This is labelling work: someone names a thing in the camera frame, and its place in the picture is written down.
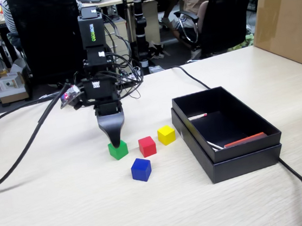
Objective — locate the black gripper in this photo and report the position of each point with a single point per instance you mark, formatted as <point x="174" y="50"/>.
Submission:
<point x="99" y="89"/>

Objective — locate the green wooden cube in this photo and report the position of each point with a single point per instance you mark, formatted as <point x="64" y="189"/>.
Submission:
<point x="120" y="152"/>

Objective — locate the red wooden cube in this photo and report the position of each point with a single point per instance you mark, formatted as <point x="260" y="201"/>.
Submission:
<point x="147" y="147"/>

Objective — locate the blue wooden cube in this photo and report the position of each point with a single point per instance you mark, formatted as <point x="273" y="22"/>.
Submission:
<point x="140" y="171"/>

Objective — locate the yellow wooden cube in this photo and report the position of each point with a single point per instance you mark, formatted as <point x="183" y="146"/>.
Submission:
<point x="166" y="135"/>

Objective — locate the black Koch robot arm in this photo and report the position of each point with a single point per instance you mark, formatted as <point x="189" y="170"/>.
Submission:
<point x="91" y="29"/>

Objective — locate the small open cardboard box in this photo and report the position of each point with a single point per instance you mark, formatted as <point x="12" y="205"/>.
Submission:
<point x="12" y="93"/>

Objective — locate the white small product box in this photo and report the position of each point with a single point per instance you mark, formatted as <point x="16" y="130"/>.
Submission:
<point x="8" y="83"/>

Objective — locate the black cardboard box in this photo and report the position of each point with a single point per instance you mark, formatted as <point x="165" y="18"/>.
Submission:
<point x="242" y="149"/>

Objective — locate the black open box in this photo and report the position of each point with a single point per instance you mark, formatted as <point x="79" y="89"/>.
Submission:
<point x="241" y="166"/>

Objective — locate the large brown cardboard box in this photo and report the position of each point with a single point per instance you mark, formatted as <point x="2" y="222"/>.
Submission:
<point x="288" y="21"/>

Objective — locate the controller board with red led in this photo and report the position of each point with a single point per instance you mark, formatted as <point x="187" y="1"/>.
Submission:
<point x="67" y="95"/>

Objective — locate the red and white pencil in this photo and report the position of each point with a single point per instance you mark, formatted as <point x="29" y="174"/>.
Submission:
<point x="198" y="117"/>

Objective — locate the silver pen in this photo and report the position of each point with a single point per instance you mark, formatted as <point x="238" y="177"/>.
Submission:
<point x="215" y="146"/>

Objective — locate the black mesh office chair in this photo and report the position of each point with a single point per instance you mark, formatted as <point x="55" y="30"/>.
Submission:
<point x="49" y="34"/>

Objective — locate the person in striped shirt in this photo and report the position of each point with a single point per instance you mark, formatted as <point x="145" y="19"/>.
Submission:
<point x="9" y="14"/>

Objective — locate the camouflage cloth bag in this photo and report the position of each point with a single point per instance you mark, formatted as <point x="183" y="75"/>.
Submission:
<point x="242" y="42"/>

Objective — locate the black office chair with armrest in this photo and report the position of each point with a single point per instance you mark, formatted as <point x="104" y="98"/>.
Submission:
<point x="224" y="14"/>

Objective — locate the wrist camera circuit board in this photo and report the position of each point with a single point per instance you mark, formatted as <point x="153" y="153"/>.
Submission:
<point x="77" y="103"/>

